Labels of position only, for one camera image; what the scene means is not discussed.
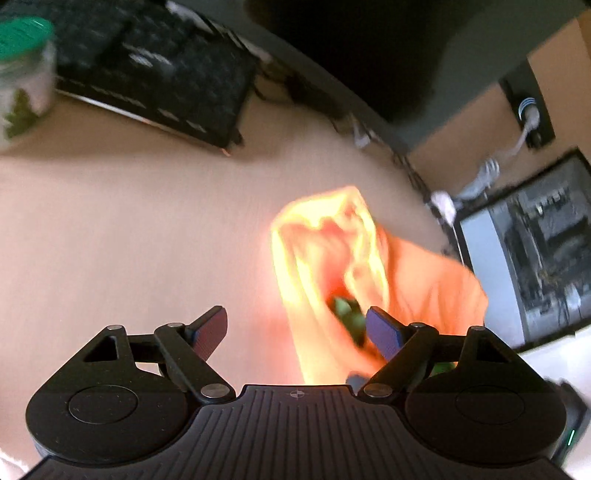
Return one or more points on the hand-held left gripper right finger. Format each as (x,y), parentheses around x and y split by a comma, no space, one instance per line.
(383,333)

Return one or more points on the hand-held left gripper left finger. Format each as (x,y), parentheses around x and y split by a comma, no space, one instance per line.
(210,330)

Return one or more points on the orange garment with green collar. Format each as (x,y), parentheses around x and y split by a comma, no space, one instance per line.
(323,258)

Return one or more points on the framed monitor screen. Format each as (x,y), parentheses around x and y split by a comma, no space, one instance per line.
(531,267)

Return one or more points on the black keyboard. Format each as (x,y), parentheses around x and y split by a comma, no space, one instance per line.
(157,78)

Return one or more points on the white power plug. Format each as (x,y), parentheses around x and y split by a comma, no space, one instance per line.
(530,117)

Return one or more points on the black curved monitor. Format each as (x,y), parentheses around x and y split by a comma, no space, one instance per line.
(369,46)

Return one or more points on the glass jar with green lid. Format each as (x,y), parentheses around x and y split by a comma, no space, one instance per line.
(23,83)

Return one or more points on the black socket rail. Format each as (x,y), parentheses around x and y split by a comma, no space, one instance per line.
(528,92)

